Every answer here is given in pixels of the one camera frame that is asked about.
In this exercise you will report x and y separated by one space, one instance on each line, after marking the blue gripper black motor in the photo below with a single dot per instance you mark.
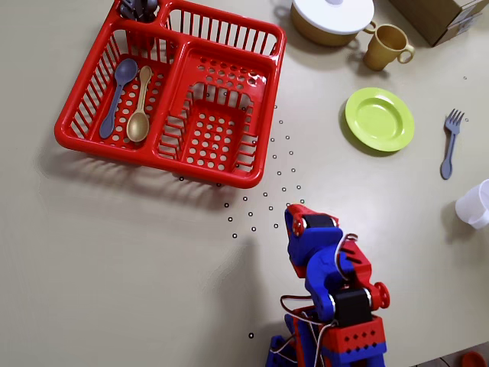
315 222

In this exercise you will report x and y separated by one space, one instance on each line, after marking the lime green plastic plate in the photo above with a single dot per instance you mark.
378 118

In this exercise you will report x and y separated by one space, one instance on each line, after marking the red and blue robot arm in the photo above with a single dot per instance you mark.
355 340

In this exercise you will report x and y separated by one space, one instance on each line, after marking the white plate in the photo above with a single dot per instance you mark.
332 15

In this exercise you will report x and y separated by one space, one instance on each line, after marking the red plastic dish rack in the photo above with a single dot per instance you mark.
229 177

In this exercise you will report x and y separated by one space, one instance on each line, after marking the grey-blue plastic fork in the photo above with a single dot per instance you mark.
452 141

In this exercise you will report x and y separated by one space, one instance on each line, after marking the white plastic cup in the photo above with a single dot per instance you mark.
473 206

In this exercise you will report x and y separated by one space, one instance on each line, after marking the gold plastic spoon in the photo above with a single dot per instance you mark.
137 128

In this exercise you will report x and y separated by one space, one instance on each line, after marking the gold plastic pot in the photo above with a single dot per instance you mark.
324 38

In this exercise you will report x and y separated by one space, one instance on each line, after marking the gold plastic cup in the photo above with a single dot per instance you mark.
384 49

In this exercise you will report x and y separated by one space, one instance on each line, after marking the grey-blue plastic spoon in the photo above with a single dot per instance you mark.
126 72

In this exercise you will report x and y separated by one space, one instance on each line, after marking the orange-red round object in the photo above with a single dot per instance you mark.
473 360

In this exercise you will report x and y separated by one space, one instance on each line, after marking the brown cardboard box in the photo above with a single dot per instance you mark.
431 15

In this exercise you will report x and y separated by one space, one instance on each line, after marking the grey plastic knife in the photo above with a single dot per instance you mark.
128 8

